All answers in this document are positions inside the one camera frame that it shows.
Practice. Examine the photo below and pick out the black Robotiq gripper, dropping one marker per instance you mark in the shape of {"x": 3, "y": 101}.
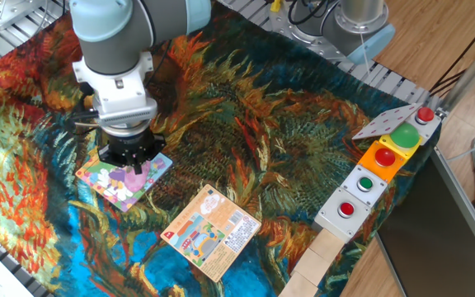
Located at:
{"x": 130, "y": 144}

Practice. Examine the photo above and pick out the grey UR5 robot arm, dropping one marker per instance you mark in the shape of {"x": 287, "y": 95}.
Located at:
{"x": 114, "y": 37}

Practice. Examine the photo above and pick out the colourful girl puzzle board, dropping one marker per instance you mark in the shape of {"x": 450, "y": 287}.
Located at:
{"x": 114, "y": 185}

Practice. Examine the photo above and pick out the orange vehicle puzzle board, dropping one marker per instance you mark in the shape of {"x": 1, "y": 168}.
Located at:
{"x": 213, "y": 231}

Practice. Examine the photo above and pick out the sunflower painting tablecloth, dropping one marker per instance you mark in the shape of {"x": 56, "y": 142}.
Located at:
{"x": 283, "y": 123}

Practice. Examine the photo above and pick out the silver perforated metal plate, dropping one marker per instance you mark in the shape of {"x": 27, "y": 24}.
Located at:
{"x": 10, "y": 12}

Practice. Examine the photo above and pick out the yellow plastic clip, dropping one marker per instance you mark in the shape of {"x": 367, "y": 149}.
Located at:
{"x": 276, "y": 6}

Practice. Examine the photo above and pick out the light wooden block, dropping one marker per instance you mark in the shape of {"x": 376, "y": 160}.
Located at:
{"x": 297, "y": 286}
{"x": 326, "y": 245}
{"x": 311, "y": 266}

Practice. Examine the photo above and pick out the large grey red-button box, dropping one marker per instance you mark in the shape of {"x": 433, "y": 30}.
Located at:
{"x": 336, "y": 218}

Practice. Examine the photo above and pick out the grey green-button box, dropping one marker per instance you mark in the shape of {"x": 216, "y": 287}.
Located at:
{"x": 364, "y": 183}

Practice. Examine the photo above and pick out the orange red-button box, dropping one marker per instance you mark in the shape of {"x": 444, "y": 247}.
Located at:
{"x": 384, "y": 157}

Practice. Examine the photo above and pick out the white card with red dots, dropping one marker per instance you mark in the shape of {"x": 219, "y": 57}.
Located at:
{"x": 386, "y": 121}

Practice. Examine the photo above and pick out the yellow green-dome button box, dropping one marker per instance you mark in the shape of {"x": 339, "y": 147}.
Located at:
{"x": 404, "y": 135}

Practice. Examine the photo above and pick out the small grey red-button box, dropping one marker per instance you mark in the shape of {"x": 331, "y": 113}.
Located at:
{"x": 424, "y": 115}

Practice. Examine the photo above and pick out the dark grey panel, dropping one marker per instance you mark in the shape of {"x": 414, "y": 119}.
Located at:
{"x": 435, "y": 239}

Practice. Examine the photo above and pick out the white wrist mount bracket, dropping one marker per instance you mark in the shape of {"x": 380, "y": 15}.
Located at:
{"x": 122, "y": 99}

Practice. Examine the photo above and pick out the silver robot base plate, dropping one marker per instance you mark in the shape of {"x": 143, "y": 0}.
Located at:
{"x": 324, "y": 51}

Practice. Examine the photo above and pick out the aluminium corner post beam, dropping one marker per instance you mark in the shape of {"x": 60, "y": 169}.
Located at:
{"x": 468, "y": 74}

